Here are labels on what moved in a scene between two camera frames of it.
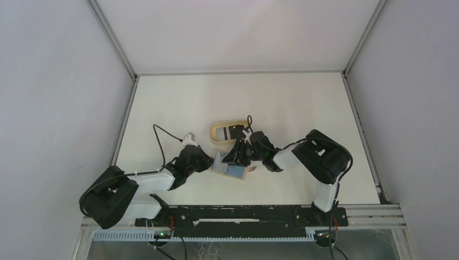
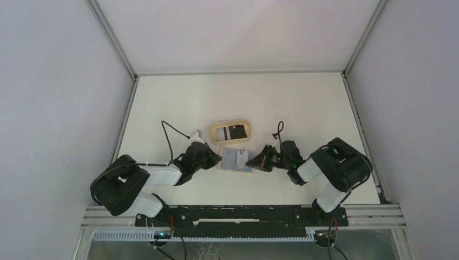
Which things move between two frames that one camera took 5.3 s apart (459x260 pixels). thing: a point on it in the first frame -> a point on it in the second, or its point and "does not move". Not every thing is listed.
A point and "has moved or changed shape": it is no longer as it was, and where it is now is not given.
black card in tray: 236,131 does not move
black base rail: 244,221 does not move
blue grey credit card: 235,171 has moved or changed shape
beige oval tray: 223,123 does not move
